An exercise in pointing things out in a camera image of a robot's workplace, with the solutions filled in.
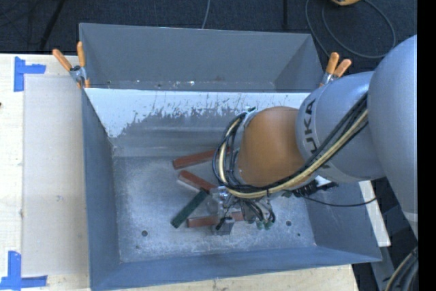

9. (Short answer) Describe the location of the pale flat board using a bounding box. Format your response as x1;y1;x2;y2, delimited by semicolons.
20;74;90;277

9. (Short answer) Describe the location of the dark green flat block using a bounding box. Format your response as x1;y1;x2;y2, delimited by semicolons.
170;188;210;230

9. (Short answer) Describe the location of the black cylinder on white bracket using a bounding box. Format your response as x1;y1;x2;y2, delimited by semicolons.
292;178;339;199

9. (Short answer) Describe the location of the red-brown flat block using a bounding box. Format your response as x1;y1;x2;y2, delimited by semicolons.
172;149;217;170
176;170;217;194
185;211;245;229

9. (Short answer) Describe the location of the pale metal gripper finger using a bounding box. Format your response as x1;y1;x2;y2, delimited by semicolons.
206;185;229;213
211;216;236;236

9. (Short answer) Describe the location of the grey metal bin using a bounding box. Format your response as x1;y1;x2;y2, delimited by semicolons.
78;22;383;291

